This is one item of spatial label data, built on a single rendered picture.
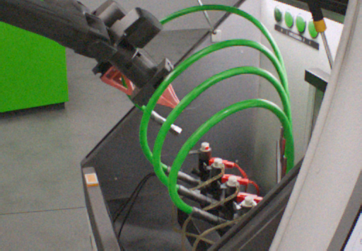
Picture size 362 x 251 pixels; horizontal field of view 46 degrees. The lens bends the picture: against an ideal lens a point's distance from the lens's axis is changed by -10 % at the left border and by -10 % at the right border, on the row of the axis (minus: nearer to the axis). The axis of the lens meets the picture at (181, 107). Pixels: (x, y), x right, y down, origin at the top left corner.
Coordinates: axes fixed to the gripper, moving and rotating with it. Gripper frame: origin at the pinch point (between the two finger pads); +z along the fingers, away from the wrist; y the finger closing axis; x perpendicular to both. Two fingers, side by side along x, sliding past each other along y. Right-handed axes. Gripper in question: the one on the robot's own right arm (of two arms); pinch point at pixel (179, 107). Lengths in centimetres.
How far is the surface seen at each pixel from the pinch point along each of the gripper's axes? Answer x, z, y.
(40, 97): 305, -15, -160
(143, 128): -11.1, -5.1, -4.8
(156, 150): -18.6, -2.6, -3.7
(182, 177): -9.1, 8.2, -8.0
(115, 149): 27.4, 3.5, -28.6
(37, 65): 304, -38, -138
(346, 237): -48, 15, 14
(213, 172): -7.2, 13.0, -3.5
